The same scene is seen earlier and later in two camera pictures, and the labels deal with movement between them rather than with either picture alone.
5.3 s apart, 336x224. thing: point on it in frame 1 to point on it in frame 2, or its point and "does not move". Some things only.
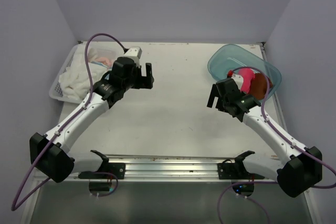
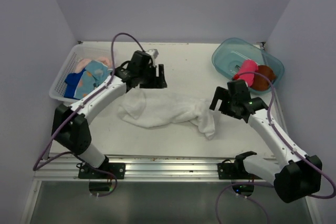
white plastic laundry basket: [111, 50] does not move
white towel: [74, 82] to [157, 107]
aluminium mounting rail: [156, 169] does not move
